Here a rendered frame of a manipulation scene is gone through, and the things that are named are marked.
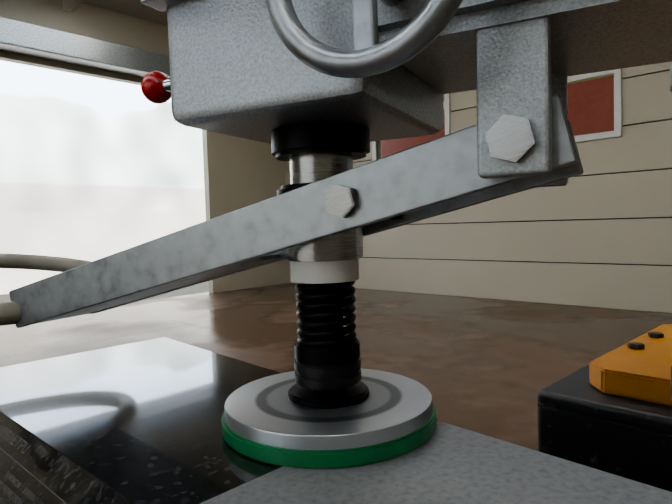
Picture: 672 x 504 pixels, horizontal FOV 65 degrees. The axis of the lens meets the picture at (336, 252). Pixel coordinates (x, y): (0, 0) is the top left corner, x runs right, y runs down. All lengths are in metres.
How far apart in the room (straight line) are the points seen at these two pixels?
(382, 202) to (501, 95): 0.13
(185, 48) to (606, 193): 6.24
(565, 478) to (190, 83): 0.45
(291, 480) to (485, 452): 0.17
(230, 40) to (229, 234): 0.18
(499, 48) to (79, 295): 0.53
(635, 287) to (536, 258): 1.12
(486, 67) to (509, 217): 6.59
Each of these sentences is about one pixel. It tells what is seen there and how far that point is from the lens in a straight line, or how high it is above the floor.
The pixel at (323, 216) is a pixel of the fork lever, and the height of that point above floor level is 1.04.
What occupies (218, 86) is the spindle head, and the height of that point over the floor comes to 1.15.
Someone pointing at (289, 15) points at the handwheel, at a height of 1.17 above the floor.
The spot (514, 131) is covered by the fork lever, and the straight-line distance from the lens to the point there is 0.39.
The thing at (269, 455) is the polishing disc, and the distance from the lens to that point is 0.49.
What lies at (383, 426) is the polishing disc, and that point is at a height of 0.85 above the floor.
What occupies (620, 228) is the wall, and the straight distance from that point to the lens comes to 6.56.
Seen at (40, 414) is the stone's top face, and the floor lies 0.82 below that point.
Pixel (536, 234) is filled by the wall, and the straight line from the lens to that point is 6.86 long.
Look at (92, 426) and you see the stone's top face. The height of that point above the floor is 0.82.
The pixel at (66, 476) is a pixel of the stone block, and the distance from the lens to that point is 0.56.
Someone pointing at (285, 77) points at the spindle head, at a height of 1.15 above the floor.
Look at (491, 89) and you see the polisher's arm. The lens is 0.41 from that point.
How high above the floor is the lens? 1.03
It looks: 3 degrees down
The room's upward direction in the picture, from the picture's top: 2 degrees counter-clockwise
